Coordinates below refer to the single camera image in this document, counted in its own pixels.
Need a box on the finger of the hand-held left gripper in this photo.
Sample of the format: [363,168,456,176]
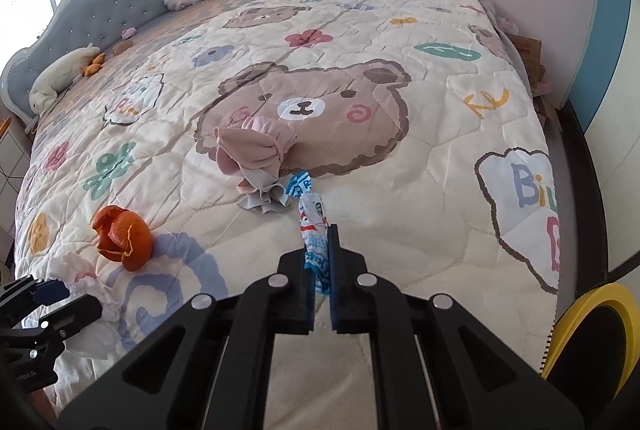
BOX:
[22,294,103,351]
[0,277,71,326]

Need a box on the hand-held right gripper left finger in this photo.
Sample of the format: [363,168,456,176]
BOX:
[57,230,316,430]

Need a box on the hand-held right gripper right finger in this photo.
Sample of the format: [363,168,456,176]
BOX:
[327,225,586,430]

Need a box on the blue white candy wrapper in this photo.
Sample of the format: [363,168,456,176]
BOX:
[297,191,335,297]
[286,167,316,201]

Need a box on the yellow rimmed bin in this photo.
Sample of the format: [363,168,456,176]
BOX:
[540,284,640,396]

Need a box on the orange peel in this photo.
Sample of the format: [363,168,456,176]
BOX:
[91,205,154,273]

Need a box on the bear print quilted blanket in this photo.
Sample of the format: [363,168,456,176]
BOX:
[14,0,561,430]

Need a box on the pink sock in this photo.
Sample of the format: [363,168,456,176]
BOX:
[214,116,292,183]

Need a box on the white plush pillow toy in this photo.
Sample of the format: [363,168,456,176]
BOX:
[28,44,101,113]

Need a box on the small orange plush toy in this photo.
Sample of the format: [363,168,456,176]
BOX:
[82,53,107,78]

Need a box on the grey orange patterned bed sheet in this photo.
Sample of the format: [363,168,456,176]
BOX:
[30,0,311,131]

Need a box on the blue tufted headboard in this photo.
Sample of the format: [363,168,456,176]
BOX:
[0,0,173,121]

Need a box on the grey mattress cover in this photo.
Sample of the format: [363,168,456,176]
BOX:
[480,0,531,80]

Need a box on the closed cardboard box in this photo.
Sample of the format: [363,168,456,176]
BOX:
[510,34,546,83]

